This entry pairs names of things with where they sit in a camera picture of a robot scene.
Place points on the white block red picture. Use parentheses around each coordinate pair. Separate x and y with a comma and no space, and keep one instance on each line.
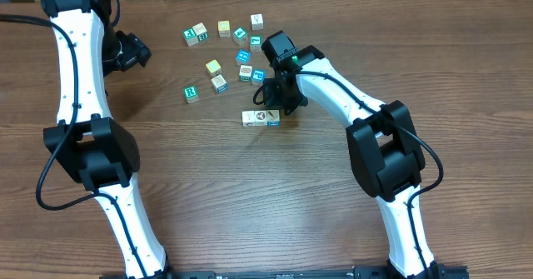
(245,73)

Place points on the blue P block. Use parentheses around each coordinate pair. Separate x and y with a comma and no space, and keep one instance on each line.
(258,77)

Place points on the white block green side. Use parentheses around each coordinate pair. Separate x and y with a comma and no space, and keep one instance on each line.
(201,31)

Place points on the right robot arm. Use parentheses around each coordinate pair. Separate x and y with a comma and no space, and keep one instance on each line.
(385,153)

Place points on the white block blue side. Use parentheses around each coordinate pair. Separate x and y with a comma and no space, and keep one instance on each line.
(219,83)

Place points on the white feather block blue X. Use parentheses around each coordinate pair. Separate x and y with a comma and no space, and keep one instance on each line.
(273,118)

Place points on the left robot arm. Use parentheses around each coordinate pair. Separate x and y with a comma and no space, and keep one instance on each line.
(87,142)

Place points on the yellow top block back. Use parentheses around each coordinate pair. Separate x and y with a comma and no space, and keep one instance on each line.
(224,28)

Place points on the green letter block far left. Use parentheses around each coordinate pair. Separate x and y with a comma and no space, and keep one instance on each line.
(190,37)

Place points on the yellow top block front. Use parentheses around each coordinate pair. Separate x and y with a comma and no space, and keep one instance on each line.
(214,68)

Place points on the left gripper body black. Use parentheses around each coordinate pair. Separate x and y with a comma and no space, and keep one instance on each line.
(121,51)

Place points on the green triangle block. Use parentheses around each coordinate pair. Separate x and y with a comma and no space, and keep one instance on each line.
(240,36)

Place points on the white block back right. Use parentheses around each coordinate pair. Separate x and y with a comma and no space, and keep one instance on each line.
(257,22)

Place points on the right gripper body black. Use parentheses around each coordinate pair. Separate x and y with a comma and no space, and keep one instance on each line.
(279,97)

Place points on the green seven block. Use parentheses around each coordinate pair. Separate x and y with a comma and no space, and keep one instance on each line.
(255,43)

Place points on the blue top block centre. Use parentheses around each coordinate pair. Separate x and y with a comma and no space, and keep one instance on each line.
(243,57)

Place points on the white block brown picture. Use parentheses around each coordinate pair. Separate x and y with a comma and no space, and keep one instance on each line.
(260,118)

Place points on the green R block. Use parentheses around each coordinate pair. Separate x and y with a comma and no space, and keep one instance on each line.
(191,94)

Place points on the yellow block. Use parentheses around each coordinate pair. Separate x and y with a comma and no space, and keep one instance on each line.
(224,28)
(214,68)

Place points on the blue top letter block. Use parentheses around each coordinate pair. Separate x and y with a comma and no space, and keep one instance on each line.
(248,118)

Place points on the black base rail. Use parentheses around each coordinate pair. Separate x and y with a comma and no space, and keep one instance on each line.
(439,271)

